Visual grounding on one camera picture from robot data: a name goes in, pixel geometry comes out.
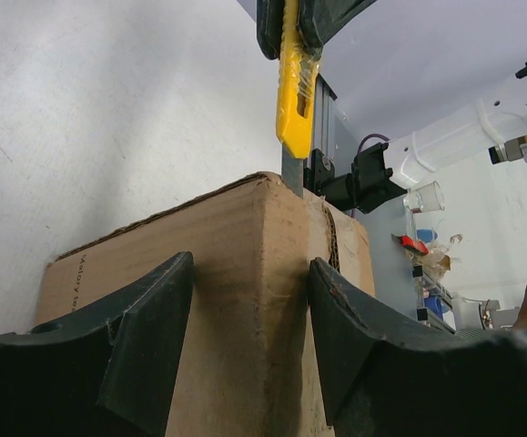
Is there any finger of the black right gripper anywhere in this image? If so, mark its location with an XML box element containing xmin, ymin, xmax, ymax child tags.
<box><xmin>256</xmin><ymin>0</ymin><xmax>285</xmax><ymax>60</ymax></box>
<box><xmin>298</xmin><ymin>0</ymin><xmax>376</xmax><ymax>55</ymax></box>

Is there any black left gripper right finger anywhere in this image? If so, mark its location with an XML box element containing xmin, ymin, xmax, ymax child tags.
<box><xmin>307</xmin><ymin>259</ymin><xmax>527</xmax><ymax>436</ymax></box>

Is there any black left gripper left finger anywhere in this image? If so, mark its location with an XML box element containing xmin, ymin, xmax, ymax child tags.
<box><xmin>0</xmin><ymin>252</ymin><xmax>195</xmax><ymax>436</ymax></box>

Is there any yellow utility knife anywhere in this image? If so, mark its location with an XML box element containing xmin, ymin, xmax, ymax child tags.
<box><xmin>276</xmin><ymin>1</ymin><xmax>319</xmax><ymax>197</ymax></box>

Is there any brown cardboard express box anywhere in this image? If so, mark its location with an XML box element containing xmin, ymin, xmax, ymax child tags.
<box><xmin>35</xmin><ymin>173</ymin><xmax>375</xmax><ymax>436</ymax></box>

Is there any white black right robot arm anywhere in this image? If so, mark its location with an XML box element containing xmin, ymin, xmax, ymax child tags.
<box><xmin>256</xmin><ymin>1</ymin><xmax>527</xmax><ymax>214</ymax></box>

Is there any red black tool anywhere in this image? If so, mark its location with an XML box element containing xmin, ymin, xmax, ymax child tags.
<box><xmin>393</xmin><ymin>235</ymin><xmax>429</xmax><ymax>256</ymax></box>

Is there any aluminium vertical frame post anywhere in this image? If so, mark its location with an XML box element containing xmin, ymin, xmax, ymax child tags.
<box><xmin>312</xmin><ymin>75</ymin><xmax>358</xmax><ymax>176</ymax></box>

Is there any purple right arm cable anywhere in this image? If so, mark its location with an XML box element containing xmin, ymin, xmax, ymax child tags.
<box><xmin>357</xmin><ymin>131</ymin><xmax>390</xmax><ymax>158</ymax></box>

